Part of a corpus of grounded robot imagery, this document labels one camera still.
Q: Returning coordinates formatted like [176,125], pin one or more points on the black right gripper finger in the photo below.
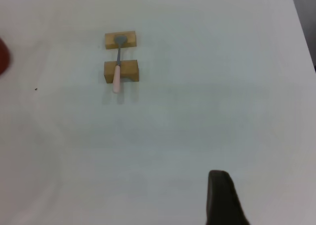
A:
[222,202]

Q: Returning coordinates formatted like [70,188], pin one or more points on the red ceramic mug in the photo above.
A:
[3,59]

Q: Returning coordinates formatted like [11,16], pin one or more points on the arched wooden block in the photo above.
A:
[129,68]

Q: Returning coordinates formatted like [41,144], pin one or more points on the flat wooden block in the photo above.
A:
[109,40]

